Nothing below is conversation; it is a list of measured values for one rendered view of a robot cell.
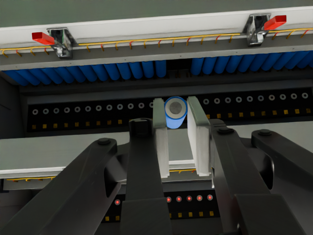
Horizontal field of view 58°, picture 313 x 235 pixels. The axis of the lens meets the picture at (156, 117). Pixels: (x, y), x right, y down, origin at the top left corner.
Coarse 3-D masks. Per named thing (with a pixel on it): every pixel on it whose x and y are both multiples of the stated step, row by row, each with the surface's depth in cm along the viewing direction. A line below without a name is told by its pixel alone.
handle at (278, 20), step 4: (276, 16) 30; (280, 16) 30; (284, 16) 30; (272, 20) 31; (276, 20) 30; (280, 20) 30; (284, 20) 30; (264, 24) 34; (268, 24) 32; (272, 24) 31; (276, 24) 31; (280, 24) 31; (260, 28) 35; (264, 28) 34; (268, 28) 33; (272, 28) 33; (256, 32) 37; (260, 32) 36; (264, 32) 36; (256, 36) 37; (260, 36) 37; (260, 40) 37
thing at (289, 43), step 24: (24, 48) 40; (96, 48) 42; (120, 48) 41; (144, 48) 41; (168, 48) 41; (192, 48) 41; (216, 48) 41; (240, 48) 41; (264, 48) 41; (288, 48) 41; (312, 48) 41
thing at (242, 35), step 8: (272, 32) 40; (280, 32) 40; (288, 32) 40; (296, 32) 40; (304, 32) 40; (312, 32) 40; (168, 40) 41; (176, 40) 41; (184, 40) 41; (192, 40) 41; (200, 40) 41; (208, 40) 41; (40, 48) 41; (48, 48) 41; (80, 48) 42
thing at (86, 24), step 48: (0, 0) 38; (48, 0) 37; (96, 0) 37; (144, 0) 37; (192, 0) 36; (240, 0) 36; (288, 0) 36; (0, 48) 42; (0, 96) 51; (48, 96) 55; (96, 96) 54; (144, 96) 54
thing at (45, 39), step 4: (36, 32) 31; (40, 32) 31; (32, 36) 31; (36, 36) 31; (40, 36) 31; (44, 36) 32; (48, 36) 33; (36, 40) 32; (40, 40) 32; (44, 40) 32; (48, 40) 33; (52, 40) 34; (44, 44) 34; (48, 44) 34; (52, 44) 36; (56, 44) 36; (60, 44) 37; (60, 48) 38; (60, 52) 38
